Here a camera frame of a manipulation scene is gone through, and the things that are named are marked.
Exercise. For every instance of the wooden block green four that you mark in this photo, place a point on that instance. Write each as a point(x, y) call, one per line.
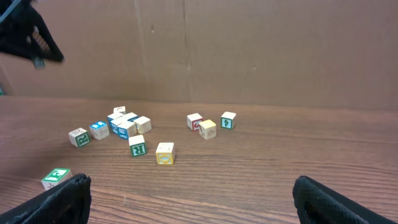
point(228, 120)

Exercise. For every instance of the yellow top wooden block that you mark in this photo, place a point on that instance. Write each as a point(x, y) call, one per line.
point(207, 129)

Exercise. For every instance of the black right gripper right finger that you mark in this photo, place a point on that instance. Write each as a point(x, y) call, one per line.
point(318, 204)

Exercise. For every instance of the wooden block tan picture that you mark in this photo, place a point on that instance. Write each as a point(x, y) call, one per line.
point(143, 124)

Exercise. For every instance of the brown cardboard backdrop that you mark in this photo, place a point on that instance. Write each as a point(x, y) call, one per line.
point(334, 54)

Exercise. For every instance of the wooden block blue edge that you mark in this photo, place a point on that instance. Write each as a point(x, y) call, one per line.
point(130, 116)

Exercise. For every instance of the wooden block yellow side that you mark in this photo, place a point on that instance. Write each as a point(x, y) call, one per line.
point(165, 153)

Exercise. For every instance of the wooden block green letter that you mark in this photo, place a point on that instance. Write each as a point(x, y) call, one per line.
point(55, 177)

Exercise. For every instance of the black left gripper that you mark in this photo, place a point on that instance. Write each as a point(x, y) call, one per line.
point(24, 34)

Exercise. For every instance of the wooden block blue letter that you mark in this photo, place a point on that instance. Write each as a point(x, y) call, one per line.
point(127, 129)

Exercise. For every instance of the wooden block soccer ball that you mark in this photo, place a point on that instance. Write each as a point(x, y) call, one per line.
point(79, 137)

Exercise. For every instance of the wooden block red picture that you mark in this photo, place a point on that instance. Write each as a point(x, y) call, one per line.
point(120, 109)

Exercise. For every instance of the blue top wooden block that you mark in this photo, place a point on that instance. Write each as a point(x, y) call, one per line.
point(99, 130)

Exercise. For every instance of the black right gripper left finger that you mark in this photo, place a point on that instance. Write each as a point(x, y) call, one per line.
point(68, 202)

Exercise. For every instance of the wooden block blue side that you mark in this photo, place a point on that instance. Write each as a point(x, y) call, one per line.
point(113, 116)

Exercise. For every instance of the wooden block red side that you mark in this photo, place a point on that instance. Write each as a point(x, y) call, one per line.
point(193, 121)

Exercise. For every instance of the wooden block green R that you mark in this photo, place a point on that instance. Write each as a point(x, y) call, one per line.
point(137, 145)

